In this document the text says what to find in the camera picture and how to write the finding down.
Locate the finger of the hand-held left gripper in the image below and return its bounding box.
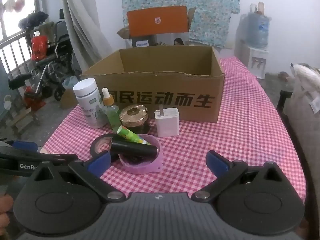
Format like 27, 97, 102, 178
0, 140, 38, 154

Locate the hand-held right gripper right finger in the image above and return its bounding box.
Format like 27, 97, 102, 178
192, 151, 287, 203

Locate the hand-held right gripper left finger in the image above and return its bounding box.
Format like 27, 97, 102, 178
32, 151, 127, 203

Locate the black tape roll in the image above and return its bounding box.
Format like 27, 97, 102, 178
90, 133, 121, 163

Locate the black cylinder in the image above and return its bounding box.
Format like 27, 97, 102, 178
111, 141, 159, 159

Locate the green lip balm tube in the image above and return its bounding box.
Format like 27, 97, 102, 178
117, 126, 152, 146

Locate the green glass dropper bottle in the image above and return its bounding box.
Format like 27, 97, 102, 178
102, 87, 122, 133

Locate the gold-lidded cosmetic jar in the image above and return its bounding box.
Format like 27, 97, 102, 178
119, 104, 150, 134

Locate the brown cardboard box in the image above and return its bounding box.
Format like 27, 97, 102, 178
81, 45, 225, 123

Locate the person's left hand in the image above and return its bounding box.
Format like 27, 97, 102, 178
0, 195, 13, 214

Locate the small wooden stool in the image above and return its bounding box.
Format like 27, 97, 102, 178
5, 105, 41, 133

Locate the red checkered tablecloth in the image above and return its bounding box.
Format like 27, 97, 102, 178
42, 56, 308, 205

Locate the red metal stand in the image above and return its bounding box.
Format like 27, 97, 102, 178
24, 86, 47, 109

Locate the blue cloth with shapes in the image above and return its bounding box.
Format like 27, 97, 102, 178
0, 65, 12, 140

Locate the white supplement bottle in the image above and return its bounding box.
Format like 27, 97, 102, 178
73, 78, 107, 129

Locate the white charger plug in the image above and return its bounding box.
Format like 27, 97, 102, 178
154, 107, 181, 138

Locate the black padded seat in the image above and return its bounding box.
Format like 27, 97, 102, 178
7, 73, 33, 91

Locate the metal window railing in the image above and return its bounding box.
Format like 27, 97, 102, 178
0, 30, 36, 110

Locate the black wheelchair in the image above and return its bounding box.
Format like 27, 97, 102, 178
32, 9, 83, 102

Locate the red plastic bag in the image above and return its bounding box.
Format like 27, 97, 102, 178
30, 35, 49, 61

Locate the white water dispenser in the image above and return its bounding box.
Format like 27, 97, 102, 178
234, 39, 270, 79

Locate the white plastic sack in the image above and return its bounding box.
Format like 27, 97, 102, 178
290, 62, 320, 113

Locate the dark blue hanging cloth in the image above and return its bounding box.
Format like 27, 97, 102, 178
18, 11, 49, 30

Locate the white curtain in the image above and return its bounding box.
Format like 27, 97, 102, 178
60, 0, 113, 73

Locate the blue water jug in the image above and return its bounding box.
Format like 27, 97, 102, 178
246, 2, 272, 49

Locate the pink hanging garment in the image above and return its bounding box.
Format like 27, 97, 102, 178
2, 0, 26, 13

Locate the orange printed appliance carton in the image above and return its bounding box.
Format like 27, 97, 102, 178
117, 6, 197, 48

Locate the floral wall cloth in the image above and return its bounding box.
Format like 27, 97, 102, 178
122, 0, 241, 49

